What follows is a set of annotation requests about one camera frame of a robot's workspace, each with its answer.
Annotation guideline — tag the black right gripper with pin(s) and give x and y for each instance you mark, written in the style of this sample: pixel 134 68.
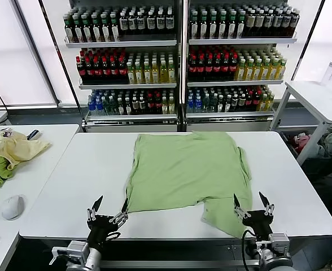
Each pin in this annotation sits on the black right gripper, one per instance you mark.
pixel 259 223

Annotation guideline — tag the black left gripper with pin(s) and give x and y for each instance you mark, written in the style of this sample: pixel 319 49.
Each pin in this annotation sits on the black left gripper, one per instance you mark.
pixel 102 226

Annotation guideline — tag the light green printed t-shirt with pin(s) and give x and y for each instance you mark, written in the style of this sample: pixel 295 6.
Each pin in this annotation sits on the light green printed t-shirt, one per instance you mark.
pixel 183 169

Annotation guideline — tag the black storage bin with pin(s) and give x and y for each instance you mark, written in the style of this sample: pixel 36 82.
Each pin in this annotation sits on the black storage bin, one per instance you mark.
pixel 288 141

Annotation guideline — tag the pink red garment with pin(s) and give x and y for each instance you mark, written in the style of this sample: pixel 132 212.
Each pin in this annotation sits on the pink red garment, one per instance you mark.
pixel 303 141

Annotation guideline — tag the white side table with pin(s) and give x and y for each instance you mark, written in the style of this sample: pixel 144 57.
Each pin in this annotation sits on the white side table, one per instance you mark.
pixel 314 141

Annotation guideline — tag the white computer mouse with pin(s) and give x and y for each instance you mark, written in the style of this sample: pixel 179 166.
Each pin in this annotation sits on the white computer mouse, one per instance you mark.
pixel 12 207

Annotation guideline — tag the dark bottle red label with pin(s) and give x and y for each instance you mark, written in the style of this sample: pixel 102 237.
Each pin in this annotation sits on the dark bottle red label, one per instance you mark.
pixel 257 101
pixel 249 102
pixel 157 106
pixel 150 106

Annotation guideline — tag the small yellow drink bottle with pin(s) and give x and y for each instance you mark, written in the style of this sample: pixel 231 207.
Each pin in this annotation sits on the small yellow drink bottle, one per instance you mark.
pixel 271 101
pixel 165 107
pixel 171 106
pixel 264 102

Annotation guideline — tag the green soda bottle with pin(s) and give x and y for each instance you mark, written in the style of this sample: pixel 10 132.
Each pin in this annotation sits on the green soda bottle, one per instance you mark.
pixel 107 106
pixel 207 104
pixel 214 104
pixel 114 106

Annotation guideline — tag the black handheld device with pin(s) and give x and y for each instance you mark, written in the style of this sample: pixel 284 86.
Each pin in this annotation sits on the black handheld device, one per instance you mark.
pixel 33 134

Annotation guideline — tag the blue water bottle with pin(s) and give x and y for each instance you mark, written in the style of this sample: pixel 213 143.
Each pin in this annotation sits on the blue water bottle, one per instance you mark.
pixel 198 105
pixel 99 106
pixel 91 106
pixel 190 105

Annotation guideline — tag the pale yellow garment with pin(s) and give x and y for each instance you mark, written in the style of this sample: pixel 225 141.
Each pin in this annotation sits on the pale yellow garment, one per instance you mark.
pixel 16 148

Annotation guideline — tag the small colourful packet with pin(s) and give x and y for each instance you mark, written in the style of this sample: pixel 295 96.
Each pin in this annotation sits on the small colourful packet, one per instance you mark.
pixel 6 132

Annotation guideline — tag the yellow juice bottle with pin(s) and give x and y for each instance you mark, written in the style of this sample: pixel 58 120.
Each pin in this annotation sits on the yellow juice bottle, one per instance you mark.
pixel 138 74
pixel 258 70
pixel 130 74
pixel 146 74
pixel 274 70
pixel 163 73
pixel 282 69
pixel 241 71
pixel 266 70
pixel 171 72
pixel 249 71
pixel 155 73

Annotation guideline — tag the cola bottle red cap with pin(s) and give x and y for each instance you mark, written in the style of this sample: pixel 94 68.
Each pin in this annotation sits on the cola bottle red cap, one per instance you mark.
pixel 192 69
pixel 122 70
pixel 80 70
pixel 200 69
pixel 225 69
pixel 209 69
pixel 97 70
pixel 217 69
pixel 233 68
pixel 114 70
pixel 105 70
pixel 88 70

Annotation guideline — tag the grey bottle display rack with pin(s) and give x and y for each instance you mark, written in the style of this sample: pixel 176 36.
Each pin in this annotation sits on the grey bottle display rack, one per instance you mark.
pixel 120 43
pixel 239 41

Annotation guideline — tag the brown tea bottle green cap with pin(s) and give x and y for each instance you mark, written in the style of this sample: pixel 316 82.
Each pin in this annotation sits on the brown tea bottle green cap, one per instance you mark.
pixel 213 26
pixel 231 26
pixel 105 29
pixel 68 29
pixel 85 29
pixel 222 26
pixel 96 29
pixel 241 26
pixel 203 26
pixel 115 28
pixel 194 26
pixel 76 29

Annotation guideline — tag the dark drink bottle white cap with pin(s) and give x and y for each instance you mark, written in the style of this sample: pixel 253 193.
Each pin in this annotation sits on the dark drink bottle white cap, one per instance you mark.
pixel 267 24
pixel 169 22
pixel 249 24
pixel 150 22
pixel 277 24
pixel 286 23
pixel 295 23
pixel 160 22
pixel 123 23
pixel 132 23
pixel 140 23
pixel 258 24

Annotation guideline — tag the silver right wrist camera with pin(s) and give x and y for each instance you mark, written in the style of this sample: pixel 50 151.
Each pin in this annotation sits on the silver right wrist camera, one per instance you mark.
pixel 279 242

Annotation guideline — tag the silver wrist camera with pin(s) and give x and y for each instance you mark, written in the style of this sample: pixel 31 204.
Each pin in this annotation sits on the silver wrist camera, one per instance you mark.
pixel 279 242
pixel 77 249

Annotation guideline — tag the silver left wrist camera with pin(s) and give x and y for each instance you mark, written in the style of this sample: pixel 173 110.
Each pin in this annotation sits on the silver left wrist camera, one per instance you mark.
pixel 77 249

